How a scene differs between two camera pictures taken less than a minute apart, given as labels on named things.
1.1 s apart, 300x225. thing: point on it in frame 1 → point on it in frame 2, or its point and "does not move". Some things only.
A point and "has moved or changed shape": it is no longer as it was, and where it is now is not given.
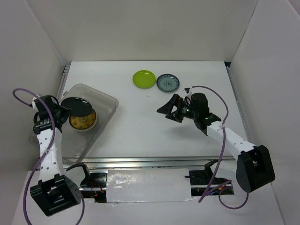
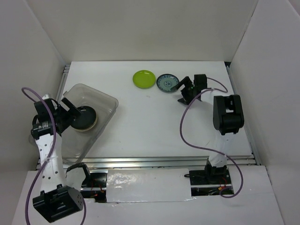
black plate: [79, 107] has moved or changed shape
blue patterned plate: [168, 83] does not move
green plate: [144, 79] does not move
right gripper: [168, 108] → [187, 82]
